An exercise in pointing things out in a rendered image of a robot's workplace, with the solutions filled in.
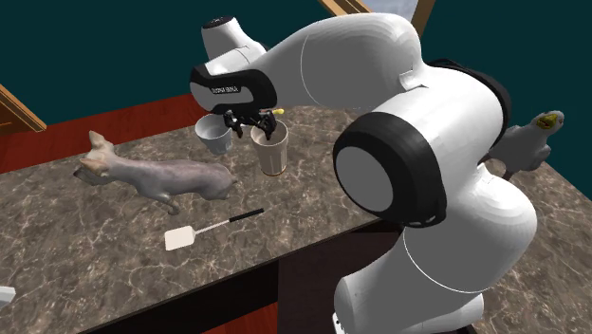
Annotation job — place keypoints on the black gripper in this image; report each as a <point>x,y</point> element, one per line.
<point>249,118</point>

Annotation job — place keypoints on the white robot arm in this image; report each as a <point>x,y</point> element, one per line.
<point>430,139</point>

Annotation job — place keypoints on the small yellow object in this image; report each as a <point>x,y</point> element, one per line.
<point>278,111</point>

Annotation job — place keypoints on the beige ribbed cup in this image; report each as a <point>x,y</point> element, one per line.
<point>273,155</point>

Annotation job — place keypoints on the white cup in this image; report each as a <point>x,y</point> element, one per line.
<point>213,136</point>

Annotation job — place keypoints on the grey dog figure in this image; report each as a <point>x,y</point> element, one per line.
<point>162,178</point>

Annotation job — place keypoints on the grey bird figure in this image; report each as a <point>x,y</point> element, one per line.
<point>520,148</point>

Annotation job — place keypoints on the flat white object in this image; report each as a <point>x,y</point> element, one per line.
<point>5,296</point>

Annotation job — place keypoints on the wooden door frame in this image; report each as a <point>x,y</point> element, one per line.
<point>18,113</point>

